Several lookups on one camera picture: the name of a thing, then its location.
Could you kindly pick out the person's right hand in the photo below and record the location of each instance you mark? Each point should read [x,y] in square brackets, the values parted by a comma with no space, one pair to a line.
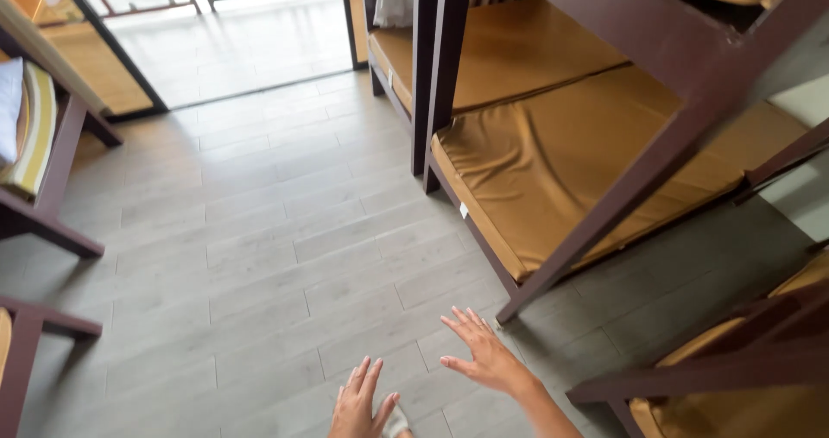
[489,357]

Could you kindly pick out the person's left hand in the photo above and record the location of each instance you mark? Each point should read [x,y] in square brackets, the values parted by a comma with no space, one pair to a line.
[355,415]

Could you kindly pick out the person's white sock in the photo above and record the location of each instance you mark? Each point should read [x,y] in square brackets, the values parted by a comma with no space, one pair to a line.
[396,422]

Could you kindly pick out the striped yellow white mattress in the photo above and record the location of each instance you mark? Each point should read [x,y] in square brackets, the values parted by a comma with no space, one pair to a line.
[35,127]

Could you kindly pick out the black framed glass sliding door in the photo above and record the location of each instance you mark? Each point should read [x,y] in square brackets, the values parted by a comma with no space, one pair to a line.
[97,62]

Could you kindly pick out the pale blue pillow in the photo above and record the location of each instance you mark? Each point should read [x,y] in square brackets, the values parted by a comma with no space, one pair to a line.
[9,107]

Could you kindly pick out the dark brown bunk bed frame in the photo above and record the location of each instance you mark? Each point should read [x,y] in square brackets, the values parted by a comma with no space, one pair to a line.
[61,153]
[647,166]
[424,68]
[699,376]
[23,354]

